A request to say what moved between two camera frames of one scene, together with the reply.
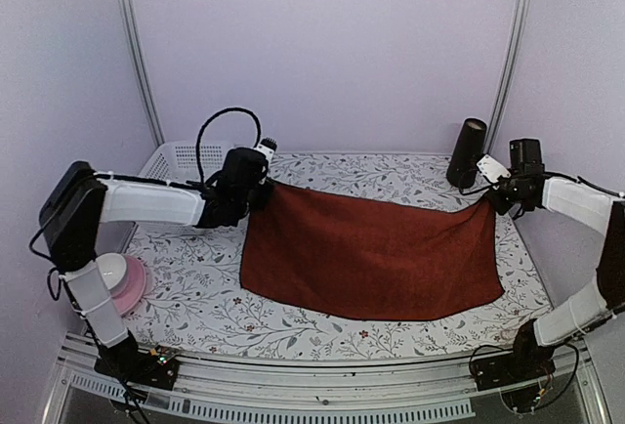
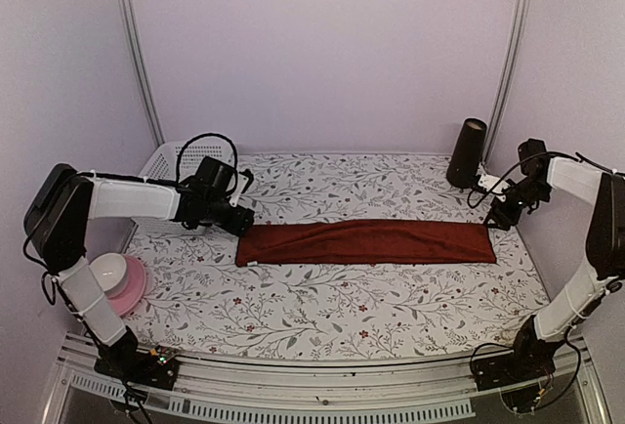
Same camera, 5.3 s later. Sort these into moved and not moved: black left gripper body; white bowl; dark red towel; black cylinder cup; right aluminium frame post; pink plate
Moved: black left gripper body; dark red towel
Not moved: pink plate; white bowl; right aluminium frame post; black cylinder cup
